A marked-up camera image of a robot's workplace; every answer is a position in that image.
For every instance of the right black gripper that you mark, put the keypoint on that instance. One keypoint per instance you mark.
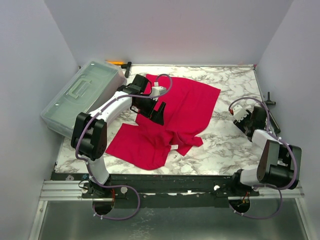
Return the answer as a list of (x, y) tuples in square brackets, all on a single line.
[(243, 124)]

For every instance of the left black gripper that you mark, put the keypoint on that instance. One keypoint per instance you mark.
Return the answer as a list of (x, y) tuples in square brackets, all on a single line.
[(157, 116)]

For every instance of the red t-shirt garment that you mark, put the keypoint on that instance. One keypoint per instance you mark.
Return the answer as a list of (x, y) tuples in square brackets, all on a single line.
[(189, 108)]

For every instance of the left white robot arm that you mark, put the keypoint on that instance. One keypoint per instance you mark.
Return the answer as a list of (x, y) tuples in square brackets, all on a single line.
[(89, 137)]

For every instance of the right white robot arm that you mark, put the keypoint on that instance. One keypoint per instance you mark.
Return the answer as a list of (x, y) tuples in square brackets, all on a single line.
[(278, 166)]

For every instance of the white garment label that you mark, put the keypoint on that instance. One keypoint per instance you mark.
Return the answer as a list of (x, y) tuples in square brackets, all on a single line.
[(174, 147)]

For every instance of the black rod with knob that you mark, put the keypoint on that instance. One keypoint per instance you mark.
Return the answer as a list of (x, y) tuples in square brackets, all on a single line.
[(270, 104)]

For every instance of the black clamp tool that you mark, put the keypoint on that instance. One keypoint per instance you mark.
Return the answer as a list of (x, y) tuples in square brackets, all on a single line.
[(127, 68)]

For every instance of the clear plastic storage box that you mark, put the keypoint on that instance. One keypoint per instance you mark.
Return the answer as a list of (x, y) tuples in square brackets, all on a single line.
[(93, 85)]

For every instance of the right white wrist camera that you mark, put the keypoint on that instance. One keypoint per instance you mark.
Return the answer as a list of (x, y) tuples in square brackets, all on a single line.
[(239, 113)]

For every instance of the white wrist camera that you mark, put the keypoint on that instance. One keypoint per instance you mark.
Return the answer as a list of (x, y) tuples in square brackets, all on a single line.
[(239, 113), (157, 90)]

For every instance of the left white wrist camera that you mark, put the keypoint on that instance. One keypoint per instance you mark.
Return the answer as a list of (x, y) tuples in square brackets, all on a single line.
[(157, 90)]

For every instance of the black metal base rail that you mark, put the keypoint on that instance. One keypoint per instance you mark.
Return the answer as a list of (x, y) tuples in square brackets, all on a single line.
[(156, 191)]

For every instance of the aluminium frame rail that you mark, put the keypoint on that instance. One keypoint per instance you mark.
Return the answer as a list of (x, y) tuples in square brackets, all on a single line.
[(57, 190)]

